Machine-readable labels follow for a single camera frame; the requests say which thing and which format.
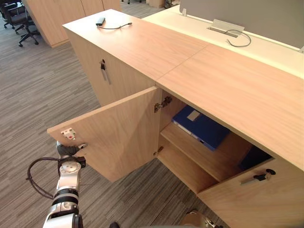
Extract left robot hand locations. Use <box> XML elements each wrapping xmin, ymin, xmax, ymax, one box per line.
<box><xmin>56</xmin><ymin>141</ymin><xmax>88</xmax><ymax>158</ymax></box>

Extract wooden cabinet door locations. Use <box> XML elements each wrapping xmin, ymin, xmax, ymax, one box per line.
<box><xmin>197</xmin><ymin>157</ymin><xmax>304</xmax><ymax>228</ymax></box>
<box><xmin>47</xmin><ymin>85</ymin><xmax>162</xmax><ymax>183</ymax></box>

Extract white door lock latch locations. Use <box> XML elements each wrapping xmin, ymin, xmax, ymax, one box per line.
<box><xmin>60</xmin><ymin>128</ymin><xmax>77</xmax><ymax>141</ymax></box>

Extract metal door hinge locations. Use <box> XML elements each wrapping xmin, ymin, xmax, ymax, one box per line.
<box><xmin>153</xmin><ymin>96</ymin><xmax>173</xmax><ymax>113</ymax></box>

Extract black office chair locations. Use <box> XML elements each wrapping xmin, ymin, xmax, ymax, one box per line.
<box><xmin>9</xmin><ymin>4</ymin><xmax>40</xmax><ymax>48</ymax></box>
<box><xmin>0</xmin><ymin>1</ymin><xmax>18</xmax><ymax>29</ymax></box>

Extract blue file folder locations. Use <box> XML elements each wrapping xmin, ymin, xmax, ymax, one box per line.
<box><xmin>171</xmin><ymin>105</ymin><xmax>231</xmax><ymax>152</ymax></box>

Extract wooden cabinet shelf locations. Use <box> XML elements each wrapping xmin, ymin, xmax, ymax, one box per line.
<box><xmin>160</xmin><ymin>122</ymin><xmax>252</xmax><ymax>183</ymax></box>

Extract long wooden office cabinet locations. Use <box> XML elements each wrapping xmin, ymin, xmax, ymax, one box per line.
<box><xmin>62</xmin><ymin>9</ymin><xmax>304</xmax><ymax>228</ymax></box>

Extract closed wooden cabinet door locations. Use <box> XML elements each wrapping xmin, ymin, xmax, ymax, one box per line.
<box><xmin>197</xmin><ymin>157</ymin><xmax>304</xmax><ymax>228</ymax></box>

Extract white office desk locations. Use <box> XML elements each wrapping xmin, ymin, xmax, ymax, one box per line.
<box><xmin>142</xmin><ymin>4</ymin><xmax>304</xmax><ymax>80</ymax></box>

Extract tall wooden cupboard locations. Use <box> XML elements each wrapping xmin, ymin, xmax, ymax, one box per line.
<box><xmin>21</xmin><ymin>0</ymin><xmax>122</xmax><ymax>48</ymax></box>

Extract grey desk partition screen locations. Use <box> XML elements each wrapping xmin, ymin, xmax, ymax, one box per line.
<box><xmin>179</xmin><ymin>0</ymin><xmax>304</xmax><ymax>51</ymax></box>

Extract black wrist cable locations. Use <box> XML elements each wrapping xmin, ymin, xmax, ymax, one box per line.
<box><xmin>26</xmin><ymin>157</ymin><xmax>60</xmax><ymax>200</ymax></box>

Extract black usb cable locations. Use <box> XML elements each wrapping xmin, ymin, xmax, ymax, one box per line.
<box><xmin>97</xmin><ymin>22</ymin><xmax>133</xmax><ymax>30</ymax></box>

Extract silver desk cable flap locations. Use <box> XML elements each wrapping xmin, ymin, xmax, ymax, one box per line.
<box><xmin>207</xmin><ymin>19</ymin><xmax>246</xmax><ymax>38</ymax></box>

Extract grey desk cable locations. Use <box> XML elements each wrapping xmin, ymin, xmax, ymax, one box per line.
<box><xmin>224</xmin><ymin>29</ymin><xmax>252</xmax><ymax>48</ymax></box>

